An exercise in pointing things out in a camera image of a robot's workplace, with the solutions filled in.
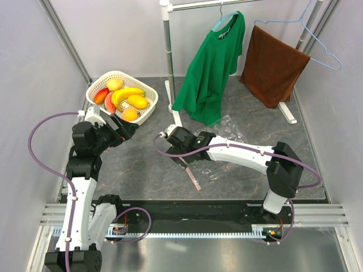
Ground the orange peach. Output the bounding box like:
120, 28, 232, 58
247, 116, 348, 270
121, 108, 139, 122

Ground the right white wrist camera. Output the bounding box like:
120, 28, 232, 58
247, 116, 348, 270
158, 124, 178, 139

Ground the red mango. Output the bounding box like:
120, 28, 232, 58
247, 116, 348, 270
94, 88, 109, 105

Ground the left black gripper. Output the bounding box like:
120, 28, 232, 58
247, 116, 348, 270
91, 113, 138, 154

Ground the white slotted cable duct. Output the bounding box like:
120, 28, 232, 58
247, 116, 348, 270
105, 226, 284, 240

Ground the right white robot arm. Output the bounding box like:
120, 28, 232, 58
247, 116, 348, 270
164, 124, 303, 223

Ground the left aluminium frame post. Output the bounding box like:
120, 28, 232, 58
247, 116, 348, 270
39, 0, 92, 86

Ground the pale yellow pear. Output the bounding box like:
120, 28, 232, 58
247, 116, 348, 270
106, 78, 124, 92

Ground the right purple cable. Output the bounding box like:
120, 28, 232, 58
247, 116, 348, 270
153, 133, 324, 246

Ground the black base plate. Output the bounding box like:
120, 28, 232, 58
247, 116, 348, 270
115, 200, 293, 235

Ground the teal shirt hanger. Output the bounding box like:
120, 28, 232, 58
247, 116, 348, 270
212, 1, 239, 32

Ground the watermelon slice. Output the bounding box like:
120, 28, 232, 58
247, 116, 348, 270
104, 92, 116, 114

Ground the white clothes rack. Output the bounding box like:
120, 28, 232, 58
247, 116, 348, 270
159, 1, 323, 126

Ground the yellow banana bunch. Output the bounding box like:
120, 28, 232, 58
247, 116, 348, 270
111, 87, 145, 112

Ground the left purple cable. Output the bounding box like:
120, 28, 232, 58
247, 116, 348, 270
28, 111, 86, 272

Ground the purple cable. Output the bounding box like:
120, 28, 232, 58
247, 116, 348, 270
153, 133, 324, 246
28, 111, 86, 272

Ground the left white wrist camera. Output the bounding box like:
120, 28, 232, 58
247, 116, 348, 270
78, 106, 119, 130

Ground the white perforated plastic basket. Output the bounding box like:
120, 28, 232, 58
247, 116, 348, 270
86, 70, 158, 125

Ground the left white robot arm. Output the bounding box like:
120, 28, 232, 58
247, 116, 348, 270
45, 114, 139, 271

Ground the clear zip top bag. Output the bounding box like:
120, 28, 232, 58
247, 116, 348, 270
177, 114, 247, 192

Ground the green t-shirt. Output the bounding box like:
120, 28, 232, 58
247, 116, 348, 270
172, 11, 246, 125

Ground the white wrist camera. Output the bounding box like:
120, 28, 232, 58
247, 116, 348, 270
158, 124, 178, 139
78, 106, 119, 130

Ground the light blue wire hanger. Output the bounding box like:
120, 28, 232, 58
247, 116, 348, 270
254, 0, 343, 71

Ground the aluminium frame post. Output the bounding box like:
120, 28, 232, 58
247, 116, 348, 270
303, 0, 341, 54
39, 0, 92, 86

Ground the right aluminium frame post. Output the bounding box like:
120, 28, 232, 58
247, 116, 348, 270
303, 0, 341, 54

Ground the yellow mango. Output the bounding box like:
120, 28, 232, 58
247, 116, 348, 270
127, 95, 149, 109

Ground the brown towel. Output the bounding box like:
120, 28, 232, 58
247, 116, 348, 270
239, 26, 310, 109

